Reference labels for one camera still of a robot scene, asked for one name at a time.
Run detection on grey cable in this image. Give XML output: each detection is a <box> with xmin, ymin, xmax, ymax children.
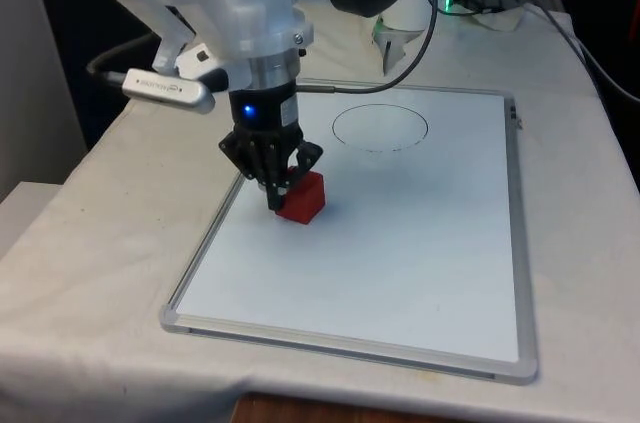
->
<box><xmin>523</xmin><ymin>1</ymin><xmax>640</xmax><ymax>104</ymax></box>

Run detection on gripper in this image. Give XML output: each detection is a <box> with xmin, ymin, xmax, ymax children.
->
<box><xmin>218</xmin><ymin>80</ymin><xmax>325</xmax><ymax>210</ymax></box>

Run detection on black cable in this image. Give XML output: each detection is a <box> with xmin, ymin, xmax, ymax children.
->
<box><xmin>297</xmin><ymin>0</ymin><xmax>440</xmax><ymax>95</ymax></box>
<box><xmin>86</xmin><ymin>32</ymin><xmax>156</xmax><ymax>89</ymax></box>

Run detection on red cube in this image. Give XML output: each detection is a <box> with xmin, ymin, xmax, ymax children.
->
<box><xmin>274</xmin><ymin>171</ymin><xmax>327</xmax><ymax>226</ymax></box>

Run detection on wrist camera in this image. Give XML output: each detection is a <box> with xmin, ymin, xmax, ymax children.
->
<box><xmin>121</xmin><ymin>67</ymin><xmax>217</xmax><ymax>117</ymax></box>

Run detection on flat whiteboard with silver frame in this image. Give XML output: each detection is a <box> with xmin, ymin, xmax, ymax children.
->
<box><xmin>159</xmin><ymin>77</ymin><xmax>541</xmax><ymax>387</ymax></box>

